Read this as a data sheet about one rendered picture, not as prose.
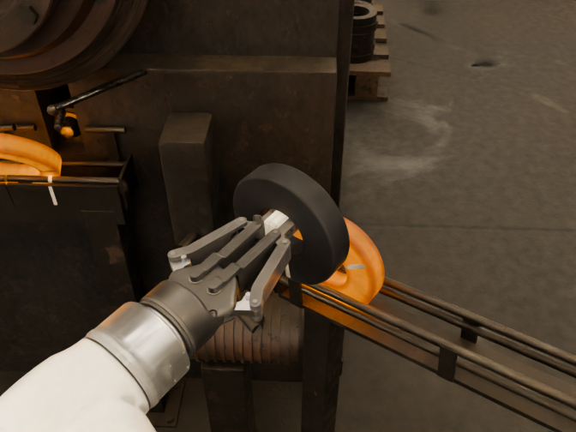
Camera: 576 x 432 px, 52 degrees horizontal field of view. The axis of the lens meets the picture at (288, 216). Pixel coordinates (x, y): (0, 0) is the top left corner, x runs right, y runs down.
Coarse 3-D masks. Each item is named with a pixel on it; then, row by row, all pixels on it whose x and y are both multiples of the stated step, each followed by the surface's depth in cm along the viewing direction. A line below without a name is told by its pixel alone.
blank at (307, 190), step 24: (264, 168) 66; (288, 168) 65; (240, 192) 69; (264, 192) 66; (288, 192) 63; (312, 192) 63; (240, 216) 72; (288, 216) 66; (312, 216) 63; (336, 216) 64; (312, 240) 65; (336, 240) 64; (288, 264) 71; (312, 264) 68; (336, 264) 66
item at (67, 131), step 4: (64, 120) 105; (68, 120) 105; (72, 120) 106; (76, 120) 106; (64, 124) 105; (68, 124) 105; (72, 124) 105; (76, 124) 106; (64, 128) 105; (68, 128) 105; (72, 128) 105; (76, 128) 106; (64, 132) 106; (68, 132) 106; (72, 132) 106; (76, 132) 106; (80, 132) 107; (64, 136) 106; (68, 136) 106; (72, 136) 106; (76, 136) 108
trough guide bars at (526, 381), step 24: (384, 288) 86; (408, 288) 83; (360, 312) 82; (384, 312) 79; (432, 312) 82; (456, 312) 79; (408, 336) 78; (432, 336) 75; (480, 336) 78; (528, 336) 74; (456, 360) 75; (480, 360) 72; (552, 360) 73; (504, 384) 71; (528, 384) 69; (552, 408) 68
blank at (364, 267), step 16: (352, 224) 80; (352, 240) 78; (368, 240) 80; (352, 256) 79; (368, 256) 79; (336, 272) 88; (352, 272) 81; (368, 272) 79; (384, 272) 82; (336, 288) 85; (352, 288) 83; (368, 288) 81
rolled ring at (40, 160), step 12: (0, 144) 90; (12, 144) 90; (24, 144) 92; (36, 144) 93; (0, 156) 91; (12, 156) 91; (24, 156) 91; (36, 156) 93; (48, 156) 95; (60, 156) 100; (0, 168) 103; (12, 168) 104; (24, 168) 104; (36, 168) 96; (48, 168) 96; (60, 168) 100
